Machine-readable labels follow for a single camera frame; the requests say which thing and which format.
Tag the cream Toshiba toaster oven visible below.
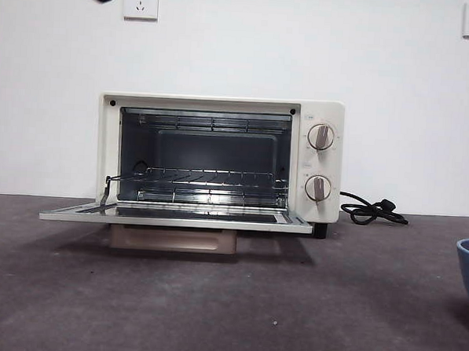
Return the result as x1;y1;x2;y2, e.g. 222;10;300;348
93;89;346;241

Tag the glass oven door with handle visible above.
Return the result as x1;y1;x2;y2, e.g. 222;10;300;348
36;172;317;261

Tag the cream oven knob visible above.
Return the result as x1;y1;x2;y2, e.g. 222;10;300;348
306;122;336;152
304;174;334;205

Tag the black oven power cable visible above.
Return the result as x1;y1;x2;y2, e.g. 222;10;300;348
337;190;411;228

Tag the metal wire oven rack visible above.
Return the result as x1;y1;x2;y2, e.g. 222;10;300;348
108;163;291;192

